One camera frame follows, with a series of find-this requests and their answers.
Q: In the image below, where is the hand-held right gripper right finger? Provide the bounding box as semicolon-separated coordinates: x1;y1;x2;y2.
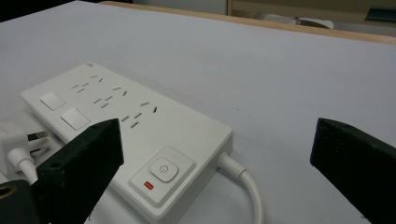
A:
309;117;396;224

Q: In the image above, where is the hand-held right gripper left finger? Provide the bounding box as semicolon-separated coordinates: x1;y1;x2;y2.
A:
32;118;125;224

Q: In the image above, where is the white plug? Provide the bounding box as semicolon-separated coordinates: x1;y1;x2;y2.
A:
0;121;51;175

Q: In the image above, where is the white power strip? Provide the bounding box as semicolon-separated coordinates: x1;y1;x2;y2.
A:
20;61;234;224

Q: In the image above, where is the dark green box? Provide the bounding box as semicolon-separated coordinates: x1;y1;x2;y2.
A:
364;7;396;23

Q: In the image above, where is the white crumpled object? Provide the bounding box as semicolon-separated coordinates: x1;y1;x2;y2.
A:
255;12;334;30

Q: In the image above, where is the white plug cable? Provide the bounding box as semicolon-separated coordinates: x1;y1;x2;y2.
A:
7;147;39;185

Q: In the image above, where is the white power strip cable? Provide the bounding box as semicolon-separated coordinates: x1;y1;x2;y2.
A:
216;152;264;224

